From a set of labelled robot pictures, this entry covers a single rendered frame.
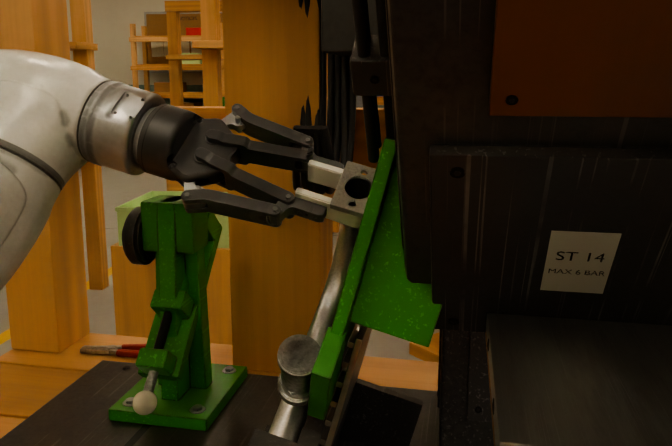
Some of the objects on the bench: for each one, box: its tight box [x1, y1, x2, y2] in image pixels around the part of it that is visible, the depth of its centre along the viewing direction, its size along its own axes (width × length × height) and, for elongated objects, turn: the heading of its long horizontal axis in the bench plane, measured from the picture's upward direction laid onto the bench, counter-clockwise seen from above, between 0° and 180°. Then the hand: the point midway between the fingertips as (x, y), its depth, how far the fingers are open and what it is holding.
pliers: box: [80, 344, 146, 358], centre depth 104 cm, size 16×5×1 cm, turn 87°
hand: (336, 194), depth 64 cm, fingers closed on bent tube, 3 cm apart
